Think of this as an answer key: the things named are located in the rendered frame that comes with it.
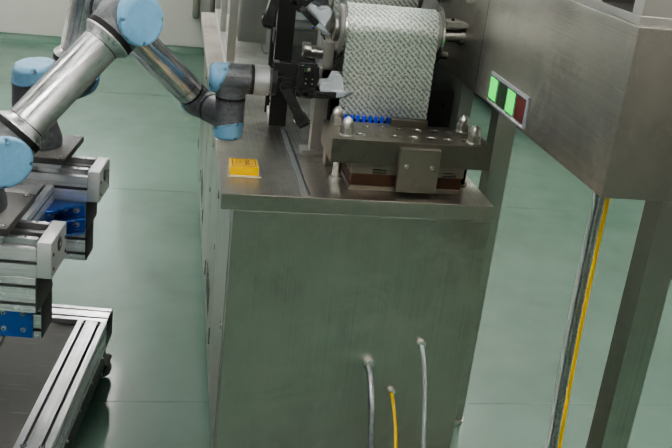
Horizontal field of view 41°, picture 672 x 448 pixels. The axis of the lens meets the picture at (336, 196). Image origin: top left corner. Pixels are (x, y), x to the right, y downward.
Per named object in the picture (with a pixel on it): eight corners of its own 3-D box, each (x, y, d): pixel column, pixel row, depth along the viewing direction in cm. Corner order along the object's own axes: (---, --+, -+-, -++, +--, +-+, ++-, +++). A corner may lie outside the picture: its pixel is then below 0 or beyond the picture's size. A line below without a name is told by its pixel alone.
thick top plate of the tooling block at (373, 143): (320, 142, 231) (322, 119, 229) (470, 151, 238) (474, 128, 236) (329, 162, 216) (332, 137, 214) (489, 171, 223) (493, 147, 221)
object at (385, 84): (337, 120, 234) (345, 49, 227) (424, 125, 238) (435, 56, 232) (337, 120, 233) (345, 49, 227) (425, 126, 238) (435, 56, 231)
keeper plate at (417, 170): (393, 189, 221) (399, 146, 217) (433, 191, 223) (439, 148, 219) (395, 192, 219) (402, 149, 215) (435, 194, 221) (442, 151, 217)
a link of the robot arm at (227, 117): (224, 128, 238) (227, 87, 234) (249, 140, 230) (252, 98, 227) (198, 131, 233) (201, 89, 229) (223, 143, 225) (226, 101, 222)
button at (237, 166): (228, 166, 226) (229, 157, 226) (256, 167, 228) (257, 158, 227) (229, 175, 220) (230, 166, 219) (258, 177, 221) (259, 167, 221)
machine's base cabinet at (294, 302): (195, 185, 471) (205, 20, 442) (317, 191, 483) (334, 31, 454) (207, 512, 239) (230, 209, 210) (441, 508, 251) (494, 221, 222)
